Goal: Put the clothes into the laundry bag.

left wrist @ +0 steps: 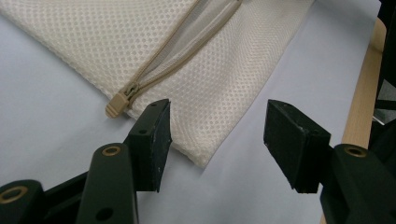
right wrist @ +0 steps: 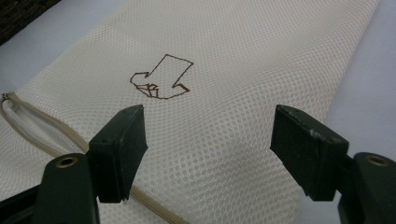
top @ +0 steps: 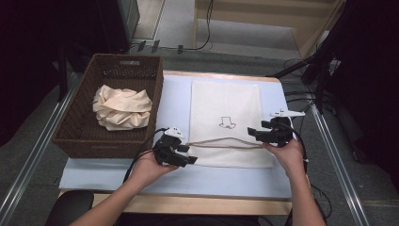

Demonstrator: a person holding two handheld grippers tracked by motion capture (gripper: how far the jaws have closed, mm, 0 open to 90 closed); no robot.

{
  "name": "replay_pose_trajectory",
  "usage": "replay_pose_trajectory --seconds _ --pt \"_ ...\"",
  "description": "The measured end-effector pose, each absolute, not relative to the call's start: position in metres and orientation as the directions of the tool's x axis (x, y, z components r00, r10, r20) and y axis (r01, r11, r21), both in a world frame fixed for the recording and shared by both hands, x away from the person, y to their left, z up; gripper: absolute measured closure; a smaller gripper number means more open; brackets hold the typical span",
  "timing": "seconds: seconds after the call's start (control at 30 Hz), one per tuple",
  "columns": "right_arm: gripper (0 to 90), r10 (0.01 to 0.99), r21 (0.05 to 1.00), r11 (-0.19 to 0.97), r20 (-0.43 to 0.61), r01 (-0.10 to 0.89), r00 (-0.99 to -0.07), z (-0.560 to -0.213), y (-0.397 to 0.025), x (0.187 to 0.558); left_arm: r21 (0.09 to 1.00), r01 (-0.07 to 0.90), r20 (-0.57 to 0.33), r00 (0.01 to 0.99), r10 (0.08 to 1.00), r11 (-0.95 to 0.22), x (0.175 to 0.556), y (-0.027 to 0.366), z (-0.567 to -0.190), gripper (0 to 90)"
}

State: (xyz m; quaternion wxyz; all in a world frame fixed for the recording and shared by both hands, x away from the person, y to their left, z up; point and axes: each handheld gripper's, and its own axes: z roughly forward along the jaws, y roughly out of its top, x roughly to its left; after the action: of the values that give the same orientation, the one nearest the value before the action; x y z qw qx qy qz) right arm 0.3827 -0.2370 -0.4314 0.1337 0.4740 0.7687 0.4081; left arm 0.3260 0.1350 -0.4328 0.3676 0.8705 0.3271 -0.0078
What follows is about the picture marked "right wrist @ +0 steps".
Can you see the white table mat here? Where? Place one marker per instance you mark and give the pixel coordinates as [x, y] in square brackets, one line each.
[367, 93]

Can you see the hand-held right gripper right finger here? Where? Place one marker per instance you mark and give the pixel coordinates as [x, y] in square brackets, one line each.
[306, 152]

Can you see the cream cloth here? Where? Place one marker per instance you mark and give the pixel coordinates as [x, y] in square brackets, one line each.
[218, 140]

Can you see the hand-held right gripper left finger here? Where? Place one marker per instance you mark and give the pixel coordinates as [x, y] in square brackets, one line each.
[120, 155]

